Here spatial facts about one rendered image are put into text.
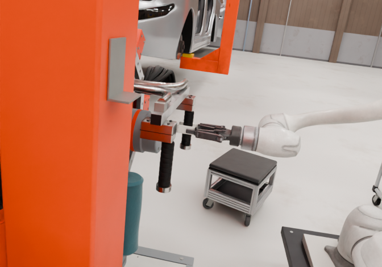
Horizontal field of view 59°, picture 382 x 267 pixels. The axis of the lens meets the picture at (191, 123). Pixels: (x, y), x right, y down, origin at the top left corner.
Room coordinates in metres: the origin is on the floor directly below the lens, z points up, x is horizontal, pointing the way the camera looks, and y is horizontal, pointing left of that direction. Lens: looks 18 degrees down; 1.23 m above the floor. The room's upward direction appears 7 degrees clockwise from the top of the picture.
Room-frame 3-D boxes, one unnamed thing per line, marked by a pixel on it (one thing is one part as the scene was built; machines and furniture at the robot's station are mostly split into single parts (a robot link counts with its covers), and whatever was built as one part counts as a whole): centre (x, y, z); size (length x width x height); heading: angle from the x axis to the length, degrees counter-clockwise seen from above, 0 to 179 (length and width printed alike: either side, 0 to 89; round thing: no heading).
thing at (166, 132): (0.87, 0.09, 0.93); 0.09 x 0.05 x 0.05; 82
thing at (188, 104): (1.20, 0.04, 0.93); 0.09 x 0.05 x 0.05; 82
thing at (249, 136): (1.17, -0.21, 0.83); 0.09 x 0.06 x 0.09; 173
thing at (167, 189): (0.86, 0.06, 0.83); 0.04 x 0.04 x 0.16
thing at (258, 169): (2.11, -0.38, 0.17); 0.43 x 0.36 x 0.34; 152
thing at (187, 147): (1.20, 0.01, 0.83); 0.04 x 0.04 x 0.16
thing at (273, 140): (1.17, -0.32, 0.83); 0.16 x 0.13 x 0.11; 83
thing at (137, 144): (1.05, 0.20, 0.85); 0.21 x 0.14 x 0.14; 82
